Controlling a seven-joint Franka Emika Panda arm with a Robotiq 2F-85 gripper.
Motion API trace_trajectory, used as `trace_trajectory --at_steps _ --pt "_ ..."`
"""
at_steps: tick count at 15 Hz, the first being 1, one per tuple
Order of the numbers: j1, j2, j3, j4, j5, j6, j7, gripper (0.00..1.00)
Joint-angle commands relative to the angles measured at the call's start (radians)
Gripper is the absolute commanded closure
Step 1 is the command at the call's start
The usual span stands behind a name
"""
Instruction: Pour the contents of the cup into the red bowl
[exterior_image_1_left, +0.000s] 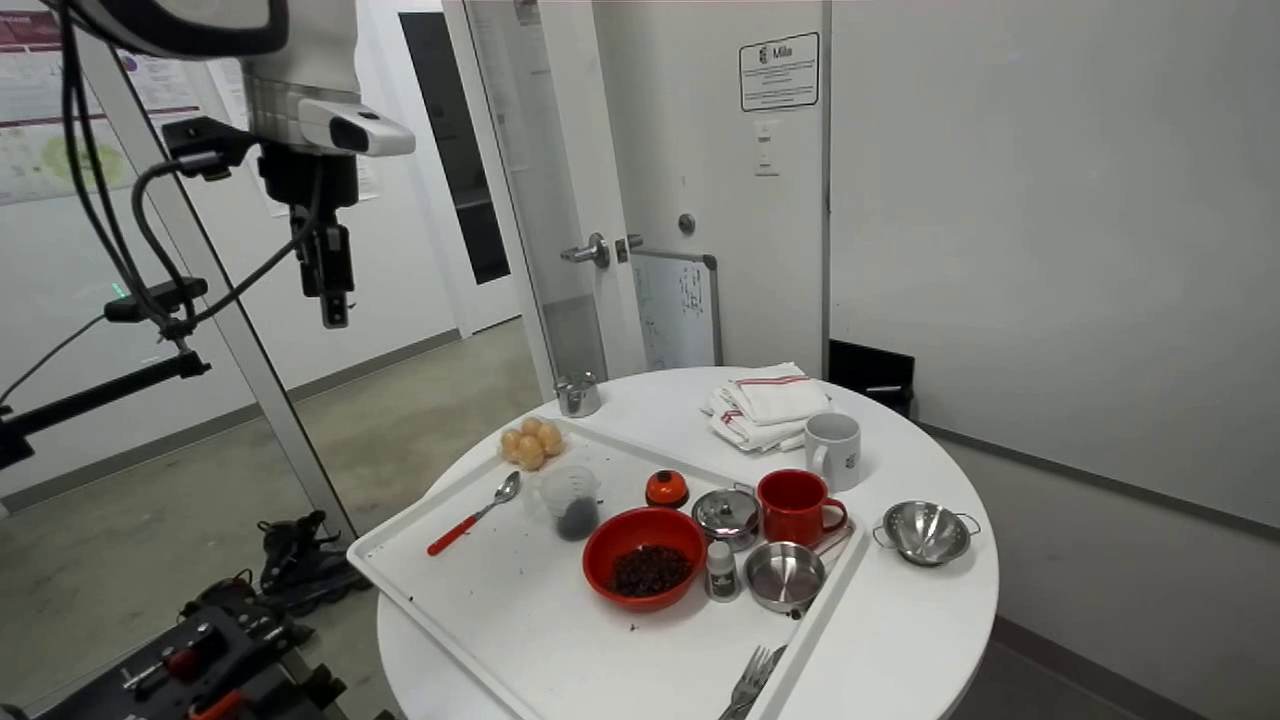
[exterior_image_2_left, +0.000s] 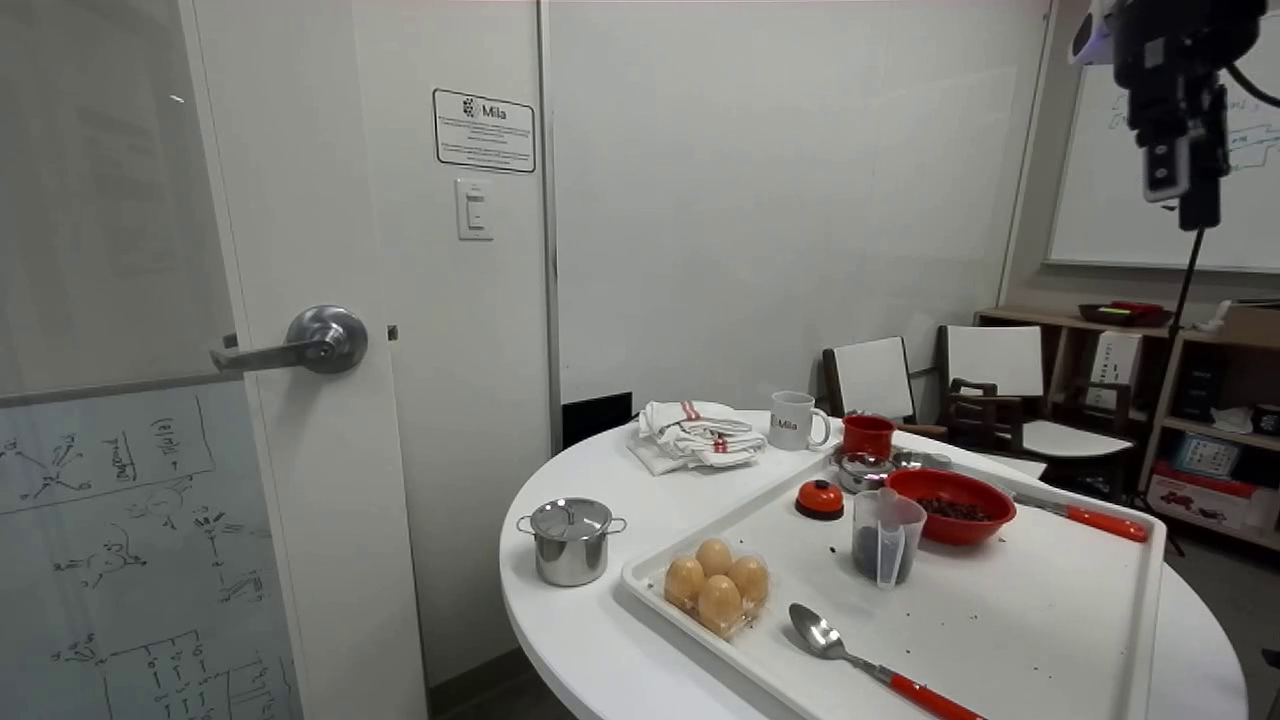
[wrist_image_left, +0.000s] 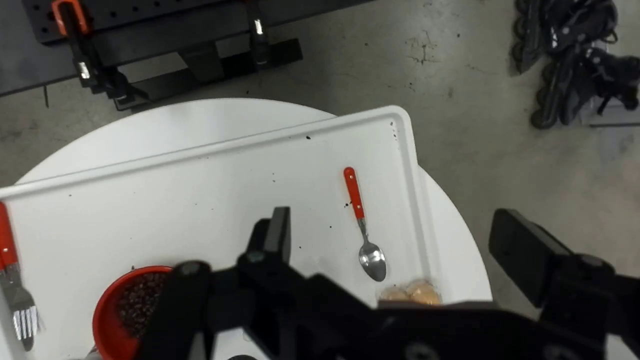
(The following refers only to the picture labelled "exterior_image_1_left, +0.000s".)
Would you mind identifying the black box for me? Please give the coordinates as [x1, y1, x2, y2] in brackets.
[824, 335, 920, 415]

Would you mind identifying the red-handled steel spoon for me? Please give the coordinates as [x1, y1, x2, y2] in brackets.
[425, 470, 528, 562]

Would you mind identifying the grey metal frame beam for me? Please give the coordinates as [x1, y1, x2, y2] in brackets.
[70, 23, 358, 546]

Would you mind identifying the wall poster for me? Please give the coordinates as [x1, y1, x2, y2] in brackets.
[0, 10, 204, 208]

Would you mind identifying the small steel bowl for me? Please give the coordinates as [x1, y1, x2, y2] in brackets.
[740, 536, 833, 621]

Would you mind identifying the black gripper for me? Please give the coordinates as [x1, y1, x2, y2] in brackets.
[255, 138, 362, 331]

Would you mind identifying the glass salt shaker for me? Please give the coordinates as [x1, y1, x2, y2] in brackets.
[703, 536, 740, 603]

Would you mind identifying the steel pot with handles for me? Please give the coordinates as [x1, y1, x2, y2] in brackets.
[553, 368, 608, 422]

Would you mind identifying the steel colander bowl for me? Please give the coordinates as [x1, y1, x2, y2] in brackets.
[872, 497, 984, 573]

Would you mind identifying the black floor tool pile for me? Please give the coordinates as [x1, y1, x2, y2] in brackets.
[36, 508, 369, 720]

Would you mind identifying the black tripod stand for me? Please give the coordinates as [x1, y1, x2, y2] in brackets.
[0, 276, 216, 474]

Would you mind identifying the red mug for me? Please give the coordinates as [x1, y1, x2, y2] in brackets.
[751, 466, 852, 551]

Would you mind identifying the clear plastic measuring cup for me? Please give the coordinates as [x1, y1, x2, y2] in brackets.
[534, 458, 608, 546]

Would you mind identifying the white red-striped cloth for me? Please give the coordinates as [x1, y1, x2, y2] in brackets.
[701, 360, 833, 461]

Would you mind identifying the white light switch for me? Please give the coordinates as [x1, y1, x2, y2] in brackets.
[751, 121, 787, 186]

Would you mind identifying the red bowl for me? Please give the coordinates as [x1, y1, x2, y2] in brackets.
[579, 504, 713, 615]

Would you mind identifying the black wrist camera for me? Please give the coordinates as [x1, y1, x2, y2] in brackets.
[160, 116, 258, 182]

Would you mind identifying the small lidded steel pot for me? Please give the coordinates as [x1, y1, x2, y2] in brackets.
[688, 485, 763, 551]

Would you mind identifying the white mug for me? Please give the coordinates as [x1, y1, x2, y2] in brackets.
[799, 408, 869, 491]

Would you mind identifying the small whiteboard with drawings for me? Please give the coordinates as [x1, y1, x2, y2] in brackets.
[629, 247, 725, 374]

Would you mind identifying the silver door handle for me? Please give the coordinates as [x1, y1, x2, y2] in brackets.
[556, 229, 647, 276]

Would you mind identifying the glass door white frame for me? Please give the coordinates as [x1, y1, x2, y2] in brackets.
[441, 0, 650, 400]

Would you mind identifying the white wall sign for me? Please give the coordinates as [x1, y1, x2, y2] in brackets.
[734, 31, 824, 116]

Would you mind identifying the white plastic tray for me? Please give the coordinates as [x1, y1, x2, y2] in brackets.
[342, 422, 872, 720]

